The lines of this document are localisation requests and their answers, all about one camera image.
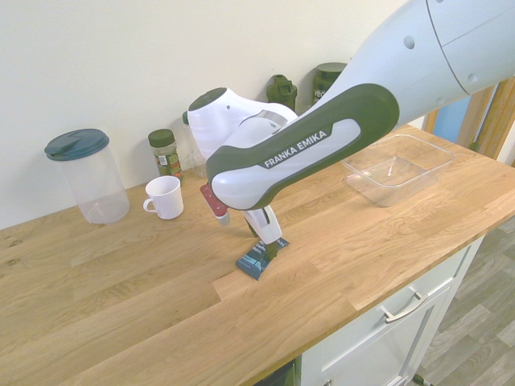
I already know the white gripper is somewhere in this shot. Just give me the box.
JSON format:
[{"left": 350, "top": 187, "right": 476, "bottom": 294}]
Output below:
[{"left": 242, "top": 207, "right": 283, "bottom": 261}]

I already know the dark blue protein bar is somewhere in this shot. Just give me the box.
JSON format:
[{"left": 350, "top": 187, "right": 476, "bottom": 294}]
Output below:
[{"left": 234, "top": 236, "right": 291, "bottom": 281}]

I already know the clear square plastic container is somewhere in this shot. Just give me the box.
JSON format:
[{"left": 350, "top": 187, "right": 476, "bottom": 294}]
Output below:
[{"left": 341, "top": 133, "right": 455, "bottom": 208}]

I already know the dark Vega protein tub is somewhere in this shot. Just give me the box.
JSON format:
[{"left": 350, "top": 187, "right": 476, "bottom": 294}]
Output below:
[{"left": 312, "top": 62, "right": 348, "bottom": 109}]

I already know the white mug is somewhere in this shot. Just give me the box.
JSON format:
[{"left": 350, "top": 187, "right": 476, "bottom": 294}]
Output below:
[{"left": 142, "top": 175, "right": 185, "bottom": 220}]

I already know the clear bottle with green cap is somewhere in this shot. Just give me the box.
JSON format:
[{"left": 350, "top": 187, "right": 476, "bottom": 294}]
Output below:
[{"left": 181, "top": 111, "right": 208, "bottom": 179}]

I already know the spice jar with dark lid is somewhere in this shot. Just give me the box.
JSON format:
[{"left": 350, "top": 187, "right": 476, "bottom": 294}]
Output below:
[{"left": 147, "top": 128, "right": 185, "bottom": 182}]

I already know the white kitchen cabinet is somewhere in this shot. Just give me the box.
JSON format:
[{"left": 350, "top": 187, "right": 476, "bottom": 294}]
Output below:
[{"left": 299, "top": 232, "right": 488, "bottom": 386}]

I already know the dark green shaker bottle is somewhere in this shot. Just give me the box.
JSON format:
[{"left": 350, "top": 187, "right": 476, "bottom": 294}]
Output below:
[{"left": 266, "top": 74, "right": 299, "bottom": 116}]

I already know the clear pitcher with teal lid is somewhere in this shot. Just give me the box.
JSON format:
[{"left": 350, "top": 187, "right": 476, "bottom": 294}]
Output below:
[{"left": 43, "top": 128, "right": 131, "bottom": 224}]

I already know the silver drawer handle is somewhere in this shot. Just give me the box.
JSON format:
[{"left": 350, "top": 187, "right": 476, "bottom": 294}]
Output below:
[{"left": 380, "top": 291, "right": 429, "bottom": 325}]

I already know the wooden door frame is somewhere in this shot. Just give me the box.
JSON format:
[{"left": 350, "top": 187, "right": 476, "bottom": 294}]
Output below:
[{"left": 421, "top": 76, "right": 515, "bottom": 166}]

